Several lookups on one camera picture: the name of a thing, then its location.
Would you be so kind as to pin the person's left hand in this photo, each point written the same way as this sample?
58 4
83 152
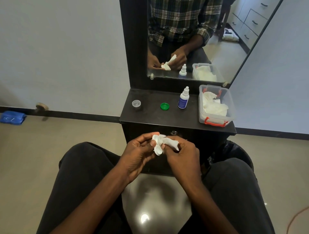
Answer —
134 159

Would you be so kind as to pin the person's right hand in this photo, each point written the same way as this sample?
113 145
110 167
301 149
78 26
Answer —
184 161

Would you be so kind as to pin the person's left thumb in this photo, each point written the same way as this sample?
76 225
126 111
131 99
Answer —
149 146

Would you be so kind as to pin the person's right thumb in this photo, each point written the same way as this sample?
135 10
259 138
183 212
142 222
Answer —
166 150

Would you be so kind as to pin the white tissue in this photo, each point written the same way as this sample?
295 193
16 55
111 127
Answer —
169 142

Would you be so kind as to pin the person's left forearm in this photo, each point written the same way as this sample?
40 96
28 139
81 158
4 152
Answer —
96 205

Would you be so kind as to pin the person's right forearm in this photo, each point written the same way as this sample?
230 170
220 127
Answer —
208 209

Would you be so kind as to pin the metal drawer lock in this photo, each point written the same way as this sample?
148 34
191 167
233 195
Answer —
173 133

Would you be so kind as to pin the black dressing table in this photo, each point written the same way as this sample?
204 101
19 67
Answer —
154 118

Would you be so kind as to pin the green round cap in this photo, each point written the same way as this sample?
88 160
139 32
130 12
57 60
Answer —
165 106

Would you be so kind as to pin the white dropper bottle blue label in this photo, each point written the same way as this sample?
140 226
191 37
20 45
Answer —
183 100

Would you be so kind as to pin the black plastic bag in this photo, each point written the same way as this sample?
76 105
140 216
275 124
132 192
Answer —
229 150

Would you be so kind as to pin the white tissues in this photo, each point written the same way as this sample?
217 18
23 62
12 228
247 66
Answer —
213 107

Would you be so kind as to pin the person's black trousers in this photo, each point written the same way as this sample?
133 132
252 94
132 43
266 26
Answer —
77 168

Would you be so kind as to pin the round door stopper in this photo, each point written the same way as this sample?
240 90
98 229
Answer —
41 107

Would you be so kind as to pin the blue cloth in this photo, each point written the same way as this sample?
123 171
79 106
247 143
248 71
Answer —
12 118

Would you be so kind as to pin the wall mirror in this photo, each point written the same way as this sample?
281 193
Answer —
217 53

